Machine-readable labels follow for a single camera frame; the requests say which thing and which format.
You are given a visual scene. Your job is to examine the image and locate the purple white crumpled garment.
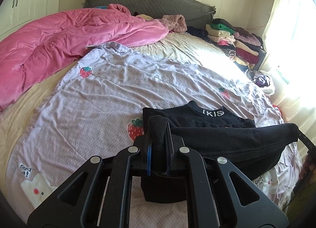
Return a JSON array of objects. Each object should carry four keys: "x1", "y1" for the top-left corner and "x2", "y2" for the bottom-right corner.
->
[{"x1": 245, "y1": 70, "x2": 275, "y2": 96}]

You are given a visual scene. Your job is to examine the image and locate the grey quilted headboard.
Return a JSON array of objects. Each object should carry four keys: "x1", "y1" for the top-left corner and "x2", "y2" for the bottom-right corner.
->
[{"x1": 83, "y1": 0, "x2": 216, "y2": 29}]

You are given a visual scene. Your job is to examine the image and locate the black orange sweatshirt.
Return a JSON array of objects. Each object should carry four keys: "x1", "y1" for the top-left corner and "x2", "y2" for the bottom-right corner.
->
[{"x1": 140, "y1": 100, "x2": 300, "y2": 204}]

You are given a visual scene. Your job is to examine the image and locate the pink crumpled garment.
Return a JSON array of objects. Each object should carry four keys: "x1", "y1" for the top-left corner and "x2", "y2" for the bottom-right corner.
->
[{"x1": 158, "y1": 14, "x2": 187, "y2": 33}]

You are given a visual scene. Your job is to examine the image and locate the cream wardrobe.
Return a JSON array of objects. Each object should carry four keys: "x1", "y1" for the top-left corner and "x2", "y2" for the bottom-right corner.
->
[{"x1": 1, "y1": 0, "x2": 59, "y2": 39}]

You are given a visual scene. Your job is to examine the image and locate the pink quilt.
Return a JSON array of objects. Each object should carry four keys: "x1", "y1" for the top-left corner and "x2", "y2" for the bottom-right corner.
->
[{"x1": 1, "y1": 4, "x2": 169, "y2": 110}]

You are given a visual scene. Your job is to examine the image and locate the stack of folded clothes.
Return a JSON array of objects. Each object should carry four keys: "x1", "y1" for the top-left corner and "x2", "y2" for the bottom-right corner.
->
[{"x1": 187, "y1": 18, "x2": 266, "y2": 71}]

